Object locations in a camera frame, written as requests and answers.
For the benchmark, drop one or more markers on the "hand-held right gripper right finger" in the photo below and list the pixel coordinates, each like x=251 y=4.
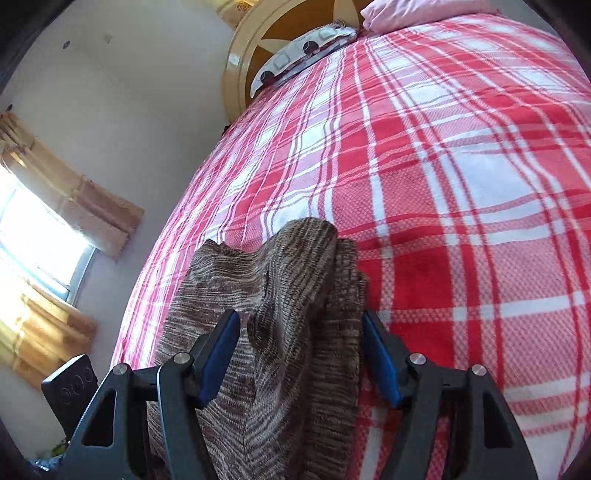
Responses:
x=381 y=360

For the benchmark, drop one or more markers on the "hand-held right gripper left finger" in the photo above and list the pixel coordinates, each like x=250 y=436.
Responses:
x=221 y=355

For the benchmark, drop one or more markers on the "brown knit sweater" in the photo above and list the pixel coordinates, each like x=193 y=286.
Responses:
x=286 y=323

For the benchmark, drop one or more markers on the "yellow curtain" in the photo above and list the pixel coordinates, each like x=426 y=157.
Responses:
x=37 y=332
x=231 y=7
x=83 y=203

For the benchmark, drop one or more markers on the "window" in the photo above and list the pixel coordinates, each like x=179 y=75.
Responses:
x=32 y=240

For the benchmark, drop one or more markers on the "red plaid bed sheet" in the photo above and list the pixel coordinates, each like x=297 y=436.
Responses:
x=461 y=184

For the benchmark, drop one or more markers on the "cream and brown wooden headboard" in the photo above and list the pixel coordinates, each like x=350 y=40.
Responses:
x=235 y=83

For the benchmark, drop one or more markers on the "white black patterned pillow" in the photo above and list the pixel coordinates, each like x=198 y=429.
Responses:
x=286 y=60

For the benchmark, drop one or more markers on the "pink pillow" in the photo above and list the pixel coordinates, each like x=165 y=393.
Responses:
x=406 y=11

